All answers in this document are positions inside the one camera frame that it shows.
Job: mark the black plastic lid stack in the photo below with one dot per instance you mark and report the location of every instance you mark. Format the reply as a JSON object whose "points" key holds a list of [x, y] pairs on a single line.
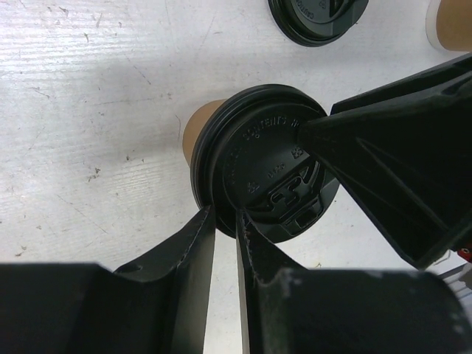
{"points": [[315, 23]]}

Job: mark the black plastic cup lid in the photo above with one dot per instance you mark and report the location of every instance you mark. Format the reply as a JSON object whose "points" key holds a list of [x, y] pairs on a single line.
{"points": [[247, 158]]}

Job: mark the brown paper coffee cup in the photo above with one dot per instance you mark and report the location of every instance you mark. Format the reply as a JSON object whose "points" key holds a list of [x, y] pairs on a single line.
{"points": [[195, 125]]}

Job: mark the stacked brown paper cups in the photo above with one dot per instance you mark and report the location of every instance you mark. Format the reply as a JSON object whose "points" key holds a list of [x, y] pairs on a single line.
{"points": [[448, 25]]}

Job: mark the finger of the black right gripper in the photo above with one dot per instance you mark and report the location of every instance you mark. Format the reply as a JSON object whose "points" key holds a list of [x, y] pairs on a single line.
{"points": [[403, 153]]}

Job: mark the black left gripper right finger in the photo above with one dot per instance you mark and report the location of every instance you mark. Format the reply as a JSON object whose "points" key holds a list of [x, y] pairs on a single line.
{"points": [[287, 308]]}

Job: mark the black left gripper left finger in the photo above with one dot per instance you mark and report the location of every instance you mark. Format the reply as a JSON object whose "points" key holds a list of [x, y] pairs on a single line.
{"points": [[156, 303]]}

